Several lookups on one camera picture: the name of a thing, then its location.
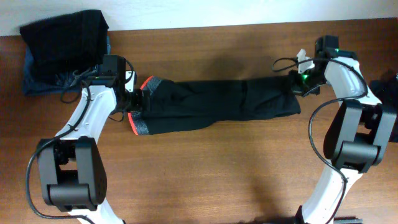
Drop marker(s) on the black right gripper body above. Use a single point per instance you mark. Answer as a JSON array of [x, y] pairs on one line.
[[301, 83]]

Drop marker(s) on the black leggings red waistband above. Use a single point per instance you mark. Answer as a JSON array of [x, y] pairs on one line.
[[187, 106]]

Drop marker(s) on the folded blue jeans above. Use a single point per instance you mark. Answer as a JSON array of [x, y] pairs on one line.
[[67, 81]]

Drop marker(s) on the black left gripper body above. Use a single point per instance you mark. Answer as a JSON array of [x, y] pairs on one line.
[[134, 102]]

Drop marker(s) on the folded black garment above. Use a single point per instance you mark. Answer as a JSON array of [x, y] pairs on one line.
[[66, 43]]

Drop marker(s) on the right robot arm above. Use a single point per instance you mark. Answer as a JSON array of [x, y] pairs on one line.
[[359, 132]]

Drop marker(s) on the dark crumpled garment pile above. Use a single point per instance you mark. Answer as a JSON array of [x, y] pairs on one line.
[[385, 89]]

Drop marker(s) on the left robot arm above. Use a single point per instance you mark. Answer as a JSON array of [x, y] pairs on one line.
[[72, 174]]

